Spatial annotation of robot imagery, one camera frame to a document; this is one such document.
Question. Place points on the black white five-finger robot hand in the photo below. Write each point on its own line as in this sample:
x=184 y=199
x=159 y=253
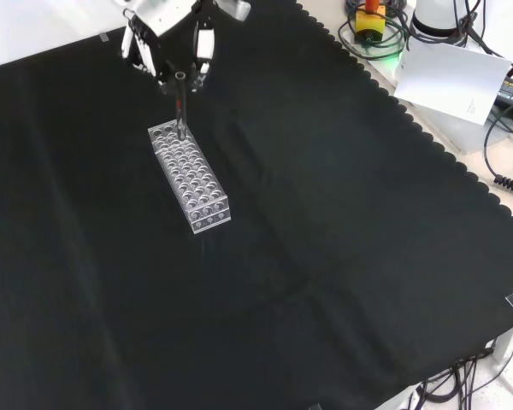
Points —
x=154 y=55

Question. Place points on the clear glass test tube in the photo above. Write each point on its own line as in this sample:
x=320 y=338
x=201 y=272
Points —
x=180 y=111

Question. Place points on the clear plastic test tube rack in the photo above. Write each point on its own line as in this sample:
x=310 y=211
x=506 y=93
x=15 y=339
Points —
x=192 y=183

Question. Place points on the grey tape strip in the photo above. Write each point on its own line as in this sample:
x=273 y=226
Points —
x=104 y=37

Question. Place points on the yellow emergency stop button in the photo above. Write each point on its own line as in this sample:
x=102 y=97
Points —
x=369 y=23

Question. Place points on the black bench cloth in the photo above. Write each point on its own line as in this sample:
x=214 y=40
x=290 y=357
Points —
x=325 y=222

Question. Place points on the white cylindrical base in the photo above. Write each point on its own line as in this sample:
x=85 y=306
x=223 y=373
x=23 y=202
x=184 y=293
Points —
x=434 y=17

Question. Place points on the pale white board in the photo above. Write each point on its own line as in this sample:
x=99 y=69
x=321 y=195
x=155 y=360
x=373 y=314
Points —
x=449 y=79

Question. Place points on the white box with green light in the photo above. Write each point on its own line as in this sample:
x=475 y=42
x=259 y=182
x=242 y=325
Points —
x=466 y=132

